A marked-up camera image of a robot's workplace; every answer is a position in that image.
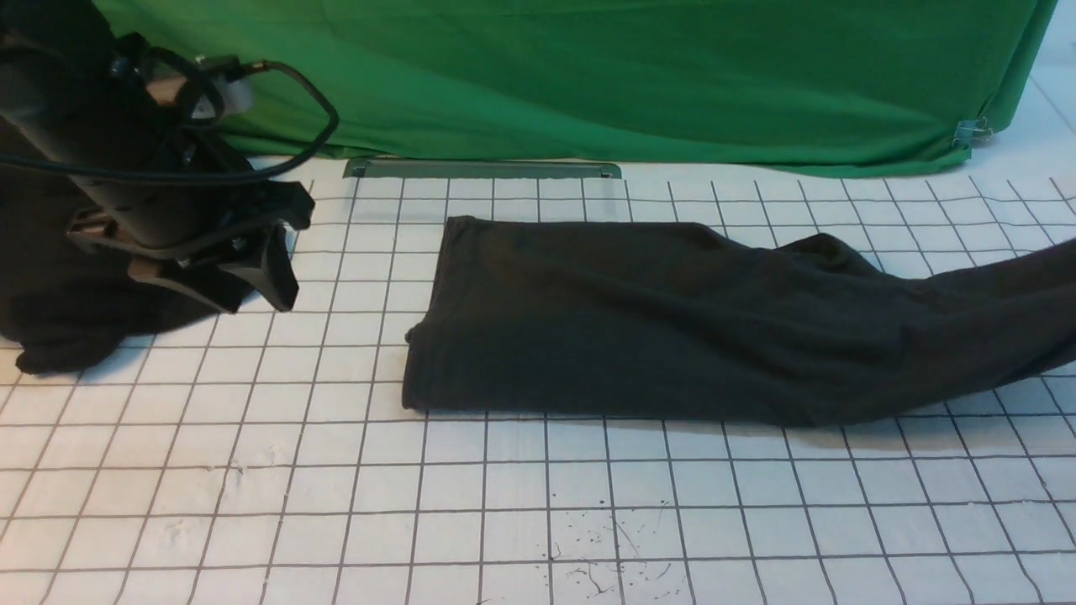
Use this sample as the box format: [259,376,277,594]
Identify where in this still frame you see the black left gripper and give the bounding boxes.
[66,181,315,313]

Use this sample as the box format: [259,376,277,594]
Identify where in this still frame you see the gray long-sleeved shirt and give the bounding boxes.
[401,217,1075,428]

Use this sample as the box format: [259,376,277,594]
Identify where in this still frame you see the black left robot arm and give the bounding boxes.
[3,1,339,313]

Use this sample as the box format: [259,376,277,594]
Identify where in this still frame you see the gray metal strip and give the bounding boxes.
[345,156,622,180]

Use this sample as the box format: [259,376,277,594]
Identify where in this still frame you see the white gridded table mat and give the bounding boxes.
[0,155,1076,605]

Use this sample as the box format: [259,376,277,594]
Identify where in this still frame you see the pile of dark clothes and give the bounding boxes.
[0,0,253,376]

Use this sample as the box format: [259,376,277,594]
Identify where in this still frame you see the green backdrop cloth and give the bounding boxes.
[98,1,1056,177]

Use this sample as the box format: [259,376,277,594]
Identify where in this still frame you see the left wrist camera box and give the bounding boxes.
[145,54,254,128]

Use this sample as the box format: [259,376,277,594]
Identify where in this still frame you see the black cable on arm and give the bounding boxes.
[0,46,341,187]

